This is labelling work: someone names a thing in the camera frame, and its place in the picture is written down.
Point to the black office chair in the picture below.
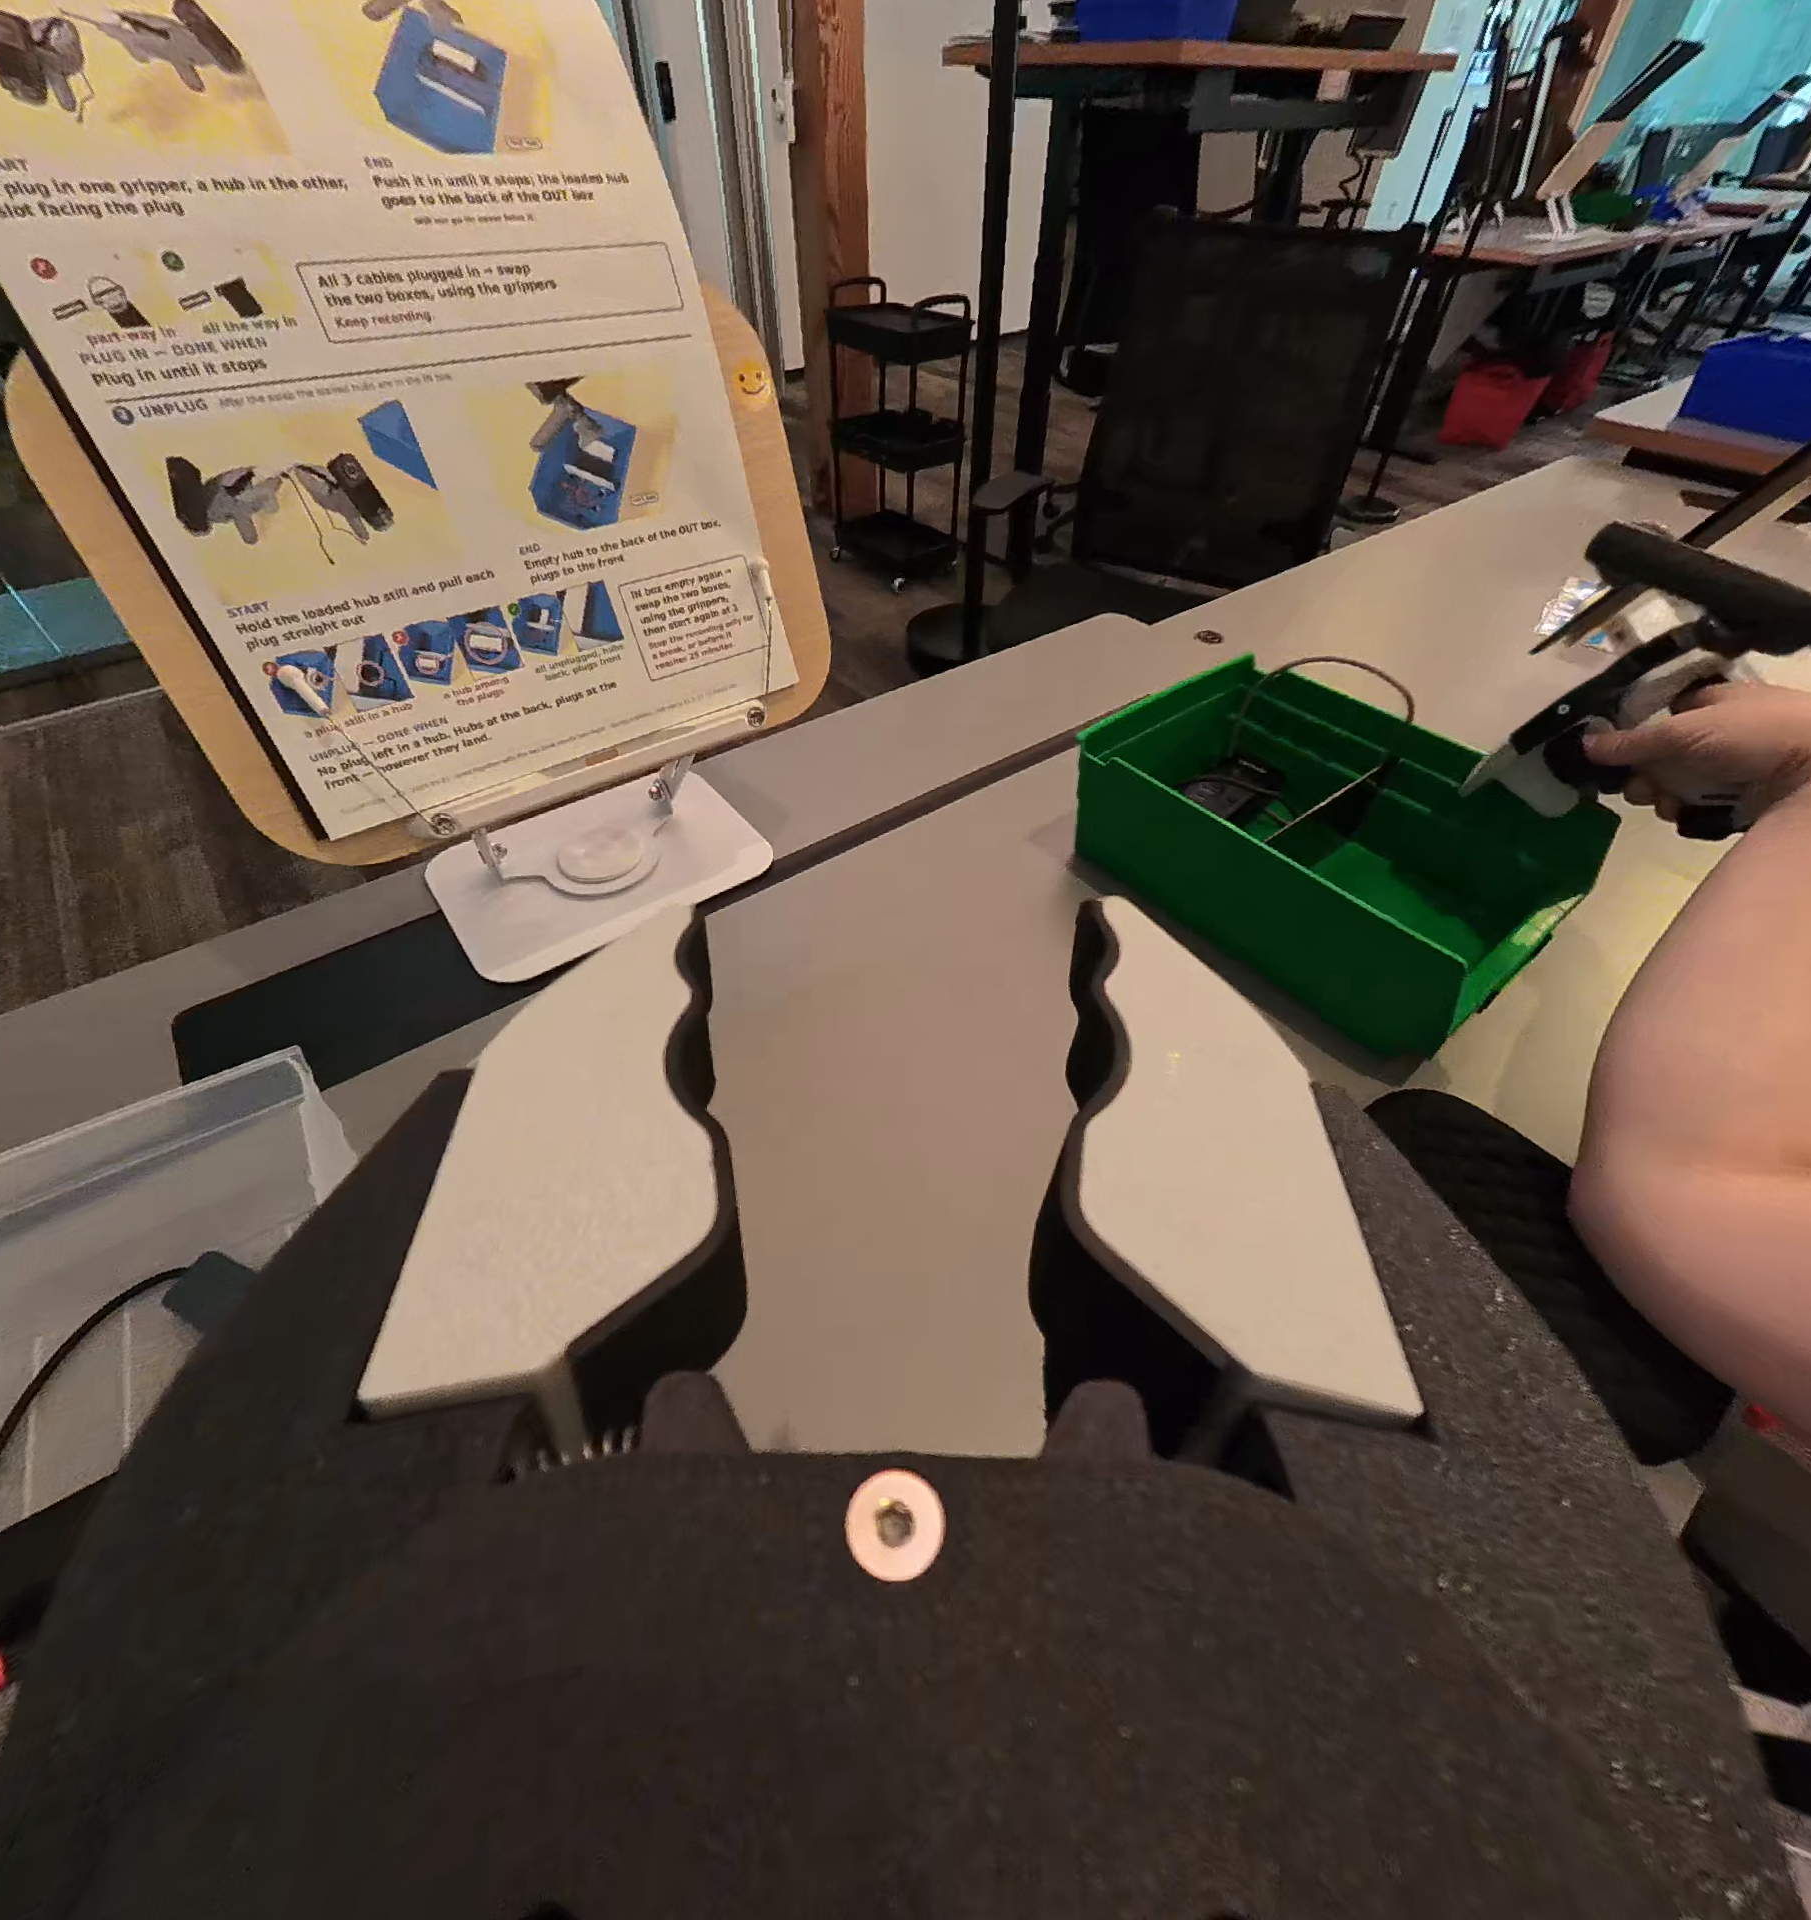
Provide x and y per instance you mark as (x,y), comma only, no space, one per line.
(1221,420)

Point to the person's right forearm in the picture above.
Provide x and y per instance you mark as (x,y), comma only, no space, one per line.
(1746,1124)

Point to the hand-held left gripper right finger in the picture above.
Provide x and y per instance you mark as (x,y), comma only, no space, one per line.
(1237,1201)

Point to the white board stand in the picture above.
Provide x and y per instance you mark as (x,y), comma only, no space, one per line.
(667,884)

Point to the wooden pillar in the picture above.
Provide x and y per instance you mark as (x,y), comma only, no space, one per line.
(835,224)

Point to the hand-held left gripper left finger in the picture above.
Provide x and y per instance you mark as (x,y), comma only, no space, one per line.
(561,1201)

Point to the black elbow cushion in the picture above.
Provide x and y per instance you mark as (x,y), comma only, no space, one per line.
(1521,1261)

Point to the instruction poster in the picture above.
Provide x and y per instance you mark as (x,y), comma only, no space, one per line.
(395,450)

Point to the black floor pole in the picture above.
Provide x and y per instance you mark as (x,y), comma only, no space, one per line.
(997,300)

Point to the wooden standing desk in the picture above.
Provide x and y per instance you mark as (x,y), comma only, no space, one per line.
(1191,56)

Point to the yellow smiley sticker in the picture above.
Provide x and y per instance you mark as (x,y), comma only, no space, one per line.
(753,379)

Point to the person's right hand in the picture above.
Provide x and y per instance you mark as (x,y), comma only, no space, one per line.
(1700,750)

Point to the green plastic bin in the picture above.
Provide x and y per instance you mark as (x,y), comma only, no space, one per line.
(1297,930)

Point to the black slanted board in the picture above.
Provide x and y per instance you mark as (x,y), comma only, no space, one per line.
(1790,483)

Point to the blue plastic bin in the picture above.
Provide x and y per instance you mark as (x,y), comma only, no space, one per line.
(1776,390)
(1161,18)

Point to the clear plastic box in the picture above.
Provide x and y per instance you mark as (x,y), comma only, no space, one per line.
(125,1155)

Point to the black utility cart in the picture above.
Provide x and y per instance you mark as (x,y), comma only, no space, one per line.
(899,420)

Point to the red bag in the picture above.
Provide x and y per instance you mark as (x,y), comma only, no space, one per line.
(1580,375)
(1491,404)

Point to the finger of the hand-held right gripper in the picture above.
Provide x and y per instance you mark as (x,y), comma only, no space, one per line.
(1544,758)
(1626,615)

